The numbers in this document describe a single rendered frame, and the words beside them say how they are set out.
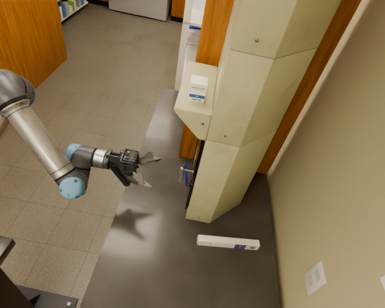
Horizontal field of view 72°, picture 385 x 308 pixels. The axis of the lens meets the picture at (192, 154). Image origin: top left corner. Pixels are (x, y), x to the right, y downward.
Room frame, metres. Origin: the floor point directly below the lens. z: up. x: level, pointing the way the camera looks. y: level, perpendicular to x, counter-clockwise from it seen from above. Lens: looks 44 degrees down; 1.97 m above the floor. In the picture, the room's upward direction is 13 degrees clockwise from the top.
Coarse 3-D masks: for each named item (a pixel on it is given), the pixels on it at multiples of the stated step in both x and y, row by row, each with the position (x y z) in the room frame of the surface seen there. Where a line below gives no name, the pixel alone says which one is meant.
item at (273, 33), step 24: (240, 0) 0.71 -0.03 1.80; (264, 0) 0.65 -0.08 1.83; (288, 0) 0.65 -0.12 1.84; (312, 0) 0.69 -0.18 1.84; (336, 0) 0.77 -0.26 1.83; (240, 24) 0.64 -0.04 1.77; (264, 24) 0.65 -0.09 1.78; (288, 24) 0.65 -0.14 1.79; (312, 24) 0.73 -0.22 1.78; (240, 48) 0.65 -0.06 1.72; (264, 48) 0.65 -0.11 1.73; (288, 48) 0.68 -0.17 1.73; (312, 48) 0.77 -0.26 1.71
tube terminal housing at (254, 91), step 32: (224, 64) 0.69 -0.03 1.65; (256, 64) 0.65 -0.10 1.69; (288, 64) 0.71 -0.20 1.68; (224, 96) 0.65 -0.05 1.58; (256, 96) 0.65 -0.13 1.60; (288, 96) 0.77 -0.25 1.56; (224, 128) 0.65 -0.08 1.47; (256, 128) 0.69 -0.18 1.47; (224, 160) 0.65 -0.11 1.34; (256, 160) 0.76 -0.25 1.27; (192, 192) 0.64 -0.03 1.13; (224, 192) 0.66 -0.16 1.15
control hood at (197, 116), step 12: (192, 72) 0.88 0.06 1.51; (204, 72) 0.89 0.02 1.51; (216, 72) 0.92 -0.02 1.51; (180, 96) 0.71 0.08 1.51; (180, 108) 0.65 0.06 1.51; (192, 108) 0.66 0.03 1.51; (204, 108) 0.67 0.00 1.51; (192, 120) 0.64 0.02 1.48; (204, 120) 0.64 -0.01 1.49; (192, 132) 0.65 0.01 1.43; (204, 132) 0.64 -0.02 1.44
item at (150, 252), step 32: (160, 128) 1.20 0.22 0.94; (160, 160) 0.95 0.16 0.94; (192, 160) 1.01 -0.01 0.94; (128, 192) 0.71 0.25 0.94; (160, 192) 0.75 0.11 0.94; (256, 192) 0.88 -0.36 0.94; (128, 224) 0.56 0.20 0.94; (160, 224) 0.59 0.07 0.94; (192, 224) 0.62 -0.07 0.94; (224, 224) 0.66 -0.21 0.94; (256, 224) 0.70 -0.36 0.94; (128, 256) 0.43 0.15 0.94; (160, 256) 0.46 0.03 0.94; (192, 256) 0.48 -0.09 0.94; (224, 256) 0.51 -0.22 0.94; (256, 256) 0.54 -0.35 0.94; (96, 288) 0.29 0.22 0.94; (128, 288) 0.32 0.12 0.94; (160, 288) 0.34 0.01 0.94; (192, 288) 0.36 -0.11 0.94; (224, 288) 0.39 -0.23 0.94; (256, 288) 0.41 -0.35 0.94
